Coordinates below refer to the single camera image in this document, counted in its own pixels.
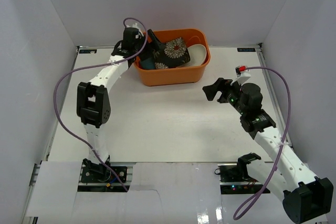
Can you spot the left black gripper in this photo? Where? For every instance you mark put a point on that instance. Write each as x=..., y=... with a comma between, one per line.
x=146, y=50

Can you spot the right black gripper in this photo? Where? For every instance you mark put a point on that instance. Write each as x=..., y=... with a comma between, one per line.
x=222, y=85

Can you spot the black floral square plate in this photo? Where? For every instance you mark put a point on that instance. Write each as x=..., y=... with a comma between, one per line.
x=171, y=54

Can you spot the teal square plate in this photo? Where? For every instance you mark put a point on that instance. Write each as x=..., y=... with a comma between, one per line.
x=147, y=64

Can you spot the cream plate with bear print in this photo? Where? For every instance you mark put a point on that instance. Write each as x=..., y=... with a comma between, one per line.
x=197, y=53

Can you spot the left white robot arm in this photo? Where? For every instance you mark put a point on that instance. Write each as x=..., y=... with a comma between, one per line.
x=93, y=104

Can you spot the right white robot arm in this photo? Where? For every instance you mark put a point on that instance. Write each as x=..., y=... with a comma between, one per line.
x=303, y=194

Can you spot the orange plastic bin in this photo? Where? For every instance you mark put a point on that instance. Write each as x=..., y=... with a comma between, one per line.
x=160, y=77

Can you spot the right dark corner label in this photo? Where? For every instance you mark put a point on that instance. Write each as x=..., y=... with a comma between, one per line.
x=246, y=49

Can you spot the dark corner label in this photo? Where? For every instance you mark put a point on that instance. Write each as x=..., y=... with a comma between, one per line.
x=246, y=49
x=87, y=51

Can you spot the left dark corner label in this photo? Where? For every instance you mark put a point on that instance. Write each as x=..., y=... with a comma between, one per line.
x=87, y=51

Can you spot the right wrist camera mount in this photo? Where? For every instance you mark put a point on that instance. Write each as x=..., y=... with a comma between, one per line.
x=242, y=74

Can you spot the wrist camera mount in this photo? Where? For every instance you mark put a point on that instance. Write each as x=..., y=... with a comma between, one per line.
x=242, y=74
x=137, y=29

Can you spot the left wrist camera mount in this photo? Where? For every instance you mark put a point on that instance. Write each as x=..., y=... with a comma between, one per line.
x=137, y=29

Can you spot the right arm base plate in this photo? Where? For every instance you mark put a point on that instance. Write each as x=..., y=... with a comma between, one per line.
x=233, y=183

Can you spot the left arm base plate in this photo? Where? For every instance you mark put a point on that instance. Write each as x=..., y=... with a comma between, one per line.
x=97, y=173

